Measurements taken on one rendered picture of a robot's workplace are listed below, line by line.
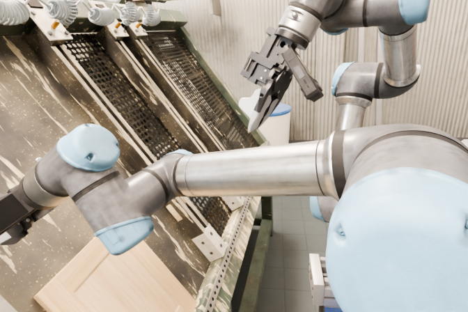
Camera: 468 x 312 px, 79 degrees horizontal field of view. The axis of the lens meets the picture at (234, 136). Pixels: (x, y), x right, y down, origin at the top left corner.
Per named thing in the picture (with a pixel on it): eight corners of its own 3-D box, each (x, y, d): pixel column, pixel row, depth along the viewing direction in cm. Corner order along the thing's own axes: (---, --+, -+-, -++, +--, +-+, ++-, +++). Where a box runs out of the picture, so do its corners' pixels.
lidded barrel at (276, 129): (290, 148, 444) (290, 101, 419) (293, 166, 388) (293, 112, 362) (251, 149, 452) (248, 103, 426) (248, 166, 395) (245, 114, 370)
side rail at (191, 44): (253, 149, 234) (264, 142, 229) (169, 35, 218) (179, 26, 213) (255, 145, 241) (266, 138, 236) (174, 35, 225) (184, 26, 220)
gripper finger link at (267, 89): (258, 111, 61) (278, 73, 59) (264, 114, 60) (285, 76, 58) (248, 108, 57) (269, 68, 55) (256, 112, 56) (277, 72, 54)
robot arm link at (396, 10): (419, 106, 90) (425, 18, 50) (380, 103, 96) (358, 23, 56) (425, 72, 92) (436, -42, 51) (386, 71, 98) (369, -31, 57)
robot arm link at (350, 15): (368, 36, 64) (359, 15, 55) (318, 38, 71) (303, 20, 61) (373, 1, 64) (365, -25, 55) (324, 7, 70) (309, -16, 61)
